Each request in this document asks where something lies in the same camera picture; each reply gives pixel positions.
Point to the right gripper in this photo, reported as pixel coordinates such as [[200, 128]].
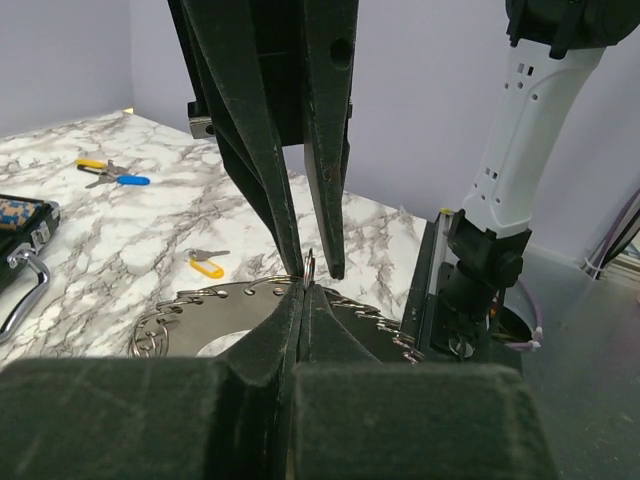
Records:
[[273, 73]]

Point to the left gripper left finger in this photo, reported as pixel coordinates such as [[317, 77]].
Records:
[[165, 418]]

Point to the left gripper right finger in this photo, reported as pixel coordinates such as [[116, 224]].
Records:
[[357, 418]]

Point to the metal disc with keyrings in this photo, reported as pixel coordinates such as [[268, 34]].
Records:
[[209, 320]]

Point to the key with yellow tag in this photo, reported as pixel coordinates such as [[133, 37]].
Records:
[[96, 167], [202, 262]]

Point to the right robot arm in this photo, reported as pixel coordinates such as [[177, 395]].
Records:
[[554, 47]]

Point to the key with blue tag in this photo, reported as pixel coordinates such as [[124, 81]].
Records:
[[106, 177]]

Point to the black poker chip case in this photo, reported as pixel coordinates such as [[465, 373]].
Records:
[[27, 227]]

